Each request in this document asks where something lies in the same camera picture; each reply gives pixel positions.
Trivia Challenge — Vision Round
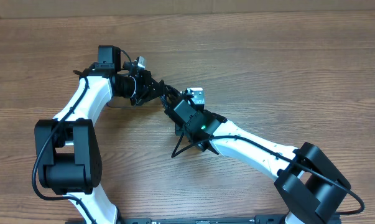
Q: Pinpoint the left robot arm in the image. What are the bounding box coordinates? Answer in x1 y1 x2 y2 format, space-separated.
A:
31 45 166 223

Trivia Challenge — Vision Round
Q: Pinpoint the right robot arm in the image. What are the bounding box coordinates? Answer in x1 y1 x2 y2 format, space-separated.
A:
164 100 351 223

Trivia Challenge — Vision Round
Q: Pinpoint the black USB-A cable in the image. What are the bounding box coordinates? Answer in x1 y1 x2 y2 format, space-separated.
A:
159 83 185 110

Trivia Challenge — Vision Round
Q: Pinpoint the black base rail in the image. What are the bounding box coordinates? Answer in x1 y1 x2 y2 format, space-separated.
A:
116 214 303 224

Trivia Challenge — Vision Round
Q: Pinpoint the black USB-C cable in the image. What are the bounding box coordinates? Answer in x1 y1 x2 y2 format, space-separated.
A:
170 130 188 159

